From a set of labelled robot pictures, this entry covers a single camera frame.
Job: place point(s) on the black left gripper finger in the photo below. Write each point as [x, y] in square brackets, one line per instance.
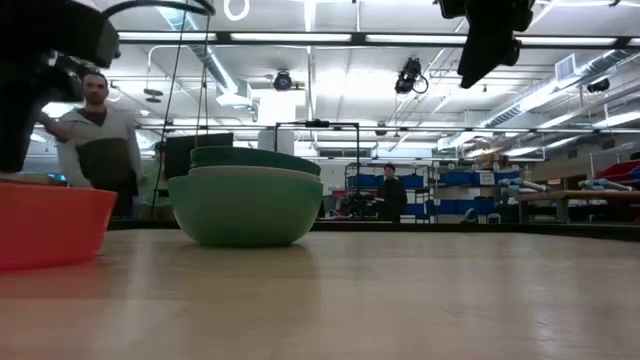
[20, 120]

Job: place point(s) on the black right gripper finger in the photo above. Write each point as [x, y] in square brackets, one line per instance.
[482, 55]

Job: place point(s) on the teal bowl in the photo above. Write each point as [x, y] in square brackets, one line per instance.
[240, 157]

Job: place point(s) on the light green bowl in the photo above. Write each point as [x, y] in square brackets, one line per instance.
[245, 215]

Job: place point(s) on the person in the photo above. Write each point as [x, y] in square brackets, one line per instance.
[392, 197]
[100, 150]
[152, 185]

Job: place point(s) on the orange plastic bowl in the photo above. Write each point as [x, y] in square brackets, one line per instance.
[50, 225]

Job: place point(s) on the black overhead rig beam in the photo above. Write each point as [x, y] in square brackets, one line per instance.
[357, 37]

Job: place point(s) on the shelving with blue bins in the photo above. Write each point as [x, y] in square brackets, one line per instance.
[460, 205]

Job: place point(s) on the black monitor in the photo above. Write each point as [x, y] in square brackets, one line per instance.
[180, 155]

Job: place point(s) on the wooden workbench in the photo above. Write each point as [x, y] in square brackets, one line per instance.
[575, 196]

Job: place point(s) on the black ceiling camera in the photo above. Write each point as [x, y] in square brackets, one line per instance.
[407, 75]
[282, 81]
[598, 85]

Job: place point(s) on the black tube frame stand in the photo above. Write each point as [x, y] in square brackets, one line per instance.
[358, 165]

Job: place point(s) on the black table edge frame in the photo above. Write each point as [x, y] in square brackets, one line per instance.
[450, 227]

